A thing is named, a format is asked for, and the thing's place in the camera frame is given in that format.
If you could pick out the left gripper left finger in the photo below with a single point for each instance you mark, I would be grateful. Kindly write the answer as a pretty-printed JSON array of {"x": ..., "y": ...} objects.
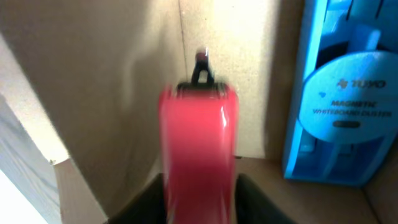
[{"x": 147, "y": 208}]

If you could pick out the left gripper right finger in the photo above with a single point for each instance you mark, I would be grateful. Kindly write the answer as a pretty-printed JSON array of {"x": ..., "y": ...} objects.
[{"x": 253, "y": 206}]

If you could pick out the orange stapler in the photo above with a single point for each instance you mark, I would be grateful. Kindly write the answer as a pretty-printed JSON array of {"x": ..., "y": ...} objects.
[{"x": 198, "y": 123}]

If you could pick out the blue whiteboard duster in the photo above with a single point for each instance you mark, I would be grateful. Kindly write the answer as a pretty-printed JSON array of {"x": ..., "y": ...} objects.
[{"x": 343, "y": 113}]

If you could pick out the brown cardboard box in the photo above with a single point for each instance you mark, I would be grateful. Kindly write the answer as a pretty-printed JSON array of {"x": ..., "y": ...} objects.
[{"x": 85, "y": 78}]

